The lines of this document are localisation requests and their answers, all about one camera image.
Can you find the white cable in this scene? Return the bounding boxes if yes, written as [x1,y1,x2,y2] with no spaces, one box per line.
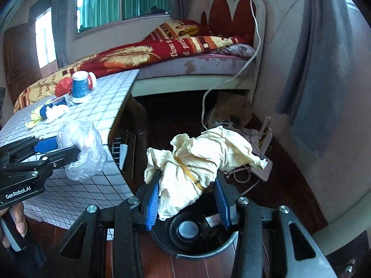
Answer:
[201,0,263,131]

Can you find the clear plastic bag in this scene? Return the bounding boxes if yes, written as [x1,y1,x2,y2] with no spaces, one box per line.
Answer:
[56,121,109,182]

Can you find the green window curtain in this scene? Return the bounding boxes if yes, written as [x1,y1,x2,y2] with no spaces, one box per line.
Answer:
[78,0,171,26]

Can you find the cardboard box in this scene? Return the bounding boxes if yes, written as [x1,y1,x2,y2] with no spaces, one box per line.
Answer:
[207,91,253,128]

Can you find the pale yellow paper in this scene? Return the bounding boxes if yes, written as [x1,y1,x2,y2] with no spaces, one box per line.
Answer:
[144,126,269,221]

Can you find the white router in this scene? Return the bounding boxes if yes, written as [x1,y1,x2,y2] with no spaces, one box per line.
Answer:
[246,116,274,181]

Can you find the brown wooden door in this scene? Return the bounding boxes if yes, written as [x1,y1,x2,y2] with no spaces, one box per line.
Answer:
[3,23,42,105]

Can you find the grey hanging curtain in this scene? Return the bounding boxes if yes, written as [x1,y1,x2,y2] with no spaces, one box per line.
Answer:
[277,0,352,158]

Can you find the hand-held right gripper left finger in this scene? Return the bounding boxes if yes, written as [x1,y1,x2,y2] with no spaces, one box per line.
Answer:
[36,169,163,278]

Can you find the blue and white mug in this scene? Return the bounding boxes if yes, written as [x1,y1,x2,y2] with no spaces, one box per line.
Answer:
[71,71,97,104]

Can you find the red plastic bag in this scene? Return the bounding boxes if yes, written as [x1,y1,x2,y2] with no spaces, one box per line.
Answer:
[54,78,73,97]

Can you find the white checked tablecloth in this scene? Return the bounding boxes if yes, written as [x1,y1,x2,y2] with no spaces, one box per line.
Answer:
[0,69,140,229]

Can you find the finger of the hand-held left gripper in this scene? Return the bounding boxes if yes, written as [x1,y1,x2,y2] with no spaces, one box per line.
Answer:
[2,145,82,180]
[0,137,60,165]

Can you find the black round trash bin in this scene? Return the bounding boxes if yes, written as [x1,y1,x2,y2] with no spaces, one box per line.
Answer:
[151,191,240,259]

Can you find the yellow and blue wrapper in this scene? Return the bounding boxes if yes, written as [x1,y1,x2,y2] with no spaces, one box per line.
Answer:
[26,100,58,128]

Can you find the bed with red blanket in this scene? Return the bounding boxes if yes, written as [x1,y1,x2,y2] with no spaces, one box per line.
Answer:
[13,19,256,113]

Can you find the person's left hand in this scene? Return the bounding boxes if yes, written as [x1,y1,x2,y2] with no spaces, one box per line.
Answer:
[0,202,28,249]

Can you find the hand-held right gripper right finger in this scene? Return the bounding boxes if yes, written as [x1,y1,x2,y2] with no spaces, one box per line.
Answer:
[214,172,339,278]

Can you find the purple mattress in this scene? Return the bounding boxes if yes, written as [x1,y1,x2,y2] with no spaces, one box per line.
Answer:
[136,52,256,80]

